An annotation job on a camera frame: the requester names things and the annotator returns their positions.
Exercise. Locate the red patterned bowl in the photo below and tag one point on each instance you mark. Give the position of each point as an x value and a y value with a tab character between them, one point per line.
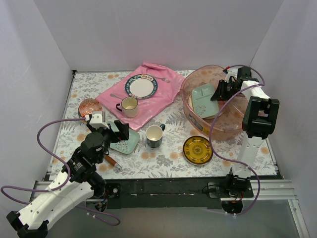
87	106

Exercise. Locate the mint divided rectangular tray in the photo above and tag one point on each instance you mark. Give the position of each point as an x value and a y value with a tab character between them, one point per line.
203	106

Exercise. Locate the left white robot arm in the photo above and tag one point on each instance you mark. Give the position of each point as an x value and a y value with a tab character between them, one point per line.
77	181

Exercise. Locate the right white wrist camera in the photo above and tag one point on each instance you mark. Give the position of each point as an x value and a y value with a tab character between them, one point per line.
231	75

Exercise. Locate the wooden handled metal scraper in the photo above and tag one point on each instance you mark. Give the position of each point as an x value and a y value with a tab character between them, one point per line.
113	162

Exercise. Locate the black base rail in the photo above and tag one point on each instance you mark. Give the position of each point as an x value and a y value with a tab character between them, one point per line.
202	192

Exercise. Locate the silver fork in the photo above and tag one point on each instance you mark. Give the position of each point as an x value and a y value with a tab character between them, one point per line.
163	79

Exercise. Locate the dark green mug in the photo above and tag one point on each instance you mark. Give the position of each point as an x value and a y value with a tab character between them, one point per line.
154	135

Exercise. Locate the aluminium frame rail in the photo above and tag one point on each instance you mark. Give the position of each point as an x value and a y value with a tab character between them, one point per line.
283	189

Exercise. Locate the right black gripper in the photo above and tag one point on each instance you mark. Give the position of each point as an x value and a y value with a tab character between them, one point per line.
228	87

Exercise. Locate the yellow patterned plate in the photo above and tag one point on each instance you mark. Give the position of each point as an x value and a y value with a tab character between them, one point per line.
197	150

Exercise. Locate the green rimmed white plate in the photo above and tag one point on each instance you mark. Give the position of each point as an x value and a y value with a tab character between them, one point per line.
141	86

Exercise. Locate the cream mug black rim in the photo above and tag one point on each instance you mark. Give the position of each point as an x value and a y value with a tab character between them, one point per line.
129	107

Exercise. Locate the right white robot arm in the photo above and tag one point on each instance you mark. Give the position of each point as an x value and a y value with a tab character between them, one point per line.
258	123

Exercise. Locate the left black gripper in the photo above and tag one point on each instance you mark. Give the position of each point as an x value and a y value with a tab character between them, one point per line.
121	131

